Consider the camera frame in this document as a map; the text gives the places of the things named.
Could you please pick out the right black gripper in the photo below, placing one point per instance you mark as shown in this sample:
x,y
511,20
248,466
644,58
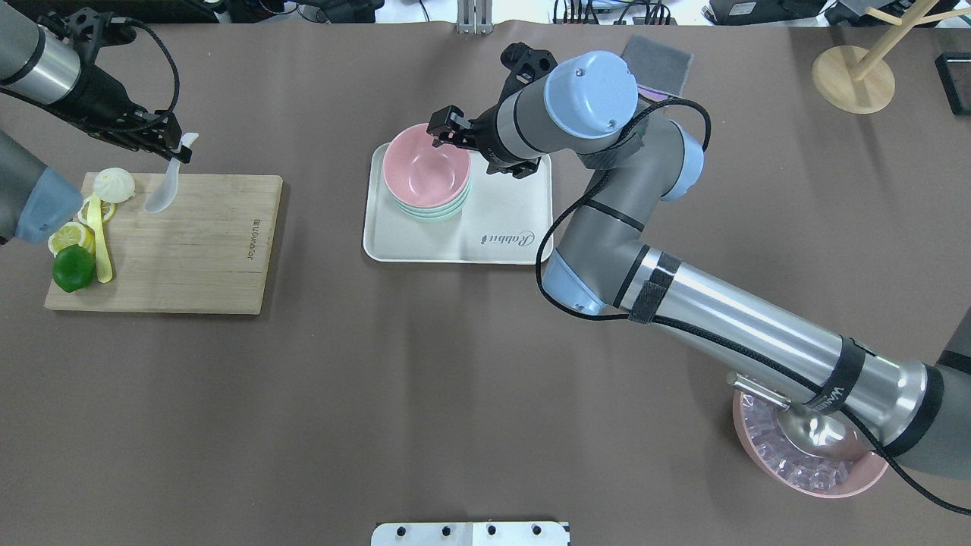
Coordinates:
x,y
494,133

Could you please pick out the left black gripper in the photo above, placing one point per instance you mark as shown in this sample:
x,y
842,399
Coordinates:
x,y
100,96

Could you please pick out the small pink bowl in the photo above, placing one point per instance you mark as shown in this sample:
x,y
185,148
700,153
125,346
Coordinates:
x,y
422,175

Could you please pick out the white ceramic spoon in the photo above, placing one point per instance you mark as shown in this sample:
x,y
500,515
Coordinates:
x,y
167,190

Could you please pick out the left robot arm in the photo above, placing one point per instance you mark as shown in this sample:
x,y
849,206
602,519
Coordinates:
x,y
50,72

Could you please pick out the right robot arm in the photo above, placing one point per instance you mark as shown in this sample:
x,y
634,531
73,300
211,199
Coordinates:
x,y
607,109

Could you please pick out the green bowl stack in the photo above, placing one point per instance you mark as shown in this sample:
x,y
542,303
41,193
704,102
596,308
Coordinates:
x,y
438,213

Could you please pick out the large pink bowl with ice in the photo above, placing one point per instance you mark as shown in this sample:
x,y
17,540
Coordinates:
x,y
761,437

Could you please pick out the white onion piece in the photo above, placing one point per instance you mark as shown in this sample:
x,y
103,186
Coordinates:
x,y
114,185

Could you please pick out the white rabbit tray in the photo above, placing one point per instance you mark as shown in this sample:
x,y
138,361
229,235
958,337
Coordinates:
x,y
502,222

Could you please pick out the yellow plastic knife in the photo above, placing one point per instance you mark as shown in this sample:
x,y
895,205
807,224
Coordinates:
x,y
94,220

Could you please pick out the bamboo cutting board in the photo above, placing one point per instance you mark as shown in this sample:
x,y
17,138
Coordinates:
x,y
208,252

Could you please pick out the lemon half slice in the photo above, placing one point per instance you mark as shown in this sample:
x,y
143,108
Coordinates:
x,y
72,233

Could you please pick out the green lime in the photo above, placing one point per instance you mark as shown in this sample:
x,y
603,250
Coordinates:
x,y
73,268

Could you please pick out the grey folded cloth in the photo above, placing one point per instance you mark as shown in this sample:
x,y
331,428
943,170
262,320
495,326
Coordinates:
x,y
661,70

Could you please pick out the wooden mug tree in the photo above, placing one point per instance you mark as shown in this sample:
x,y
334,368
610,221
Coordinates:
x,y
857,80

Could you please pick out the metal ice scoop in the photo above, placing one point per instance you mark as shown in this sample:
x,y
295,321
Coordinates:
x,y
813,433

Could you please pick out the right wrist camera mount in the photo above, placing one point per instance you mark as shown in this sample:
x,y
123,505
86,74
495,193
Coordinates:
x,y
526,66

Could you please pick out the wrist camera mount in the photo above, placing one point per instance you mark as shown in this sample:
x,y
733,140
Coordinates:
x,y
526,66
87,31

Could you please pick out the aluminium frame post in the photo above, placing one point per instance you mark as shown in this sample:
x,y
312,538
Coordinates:
x,y
474,17

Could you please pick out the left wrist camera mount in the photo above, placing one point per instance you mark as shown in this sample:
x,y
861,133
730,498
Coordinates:
x,y
87,31

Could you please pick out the white pedestal column base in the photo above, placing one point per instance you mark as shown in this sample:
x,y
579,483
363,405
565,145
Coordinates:
x,y
472,533

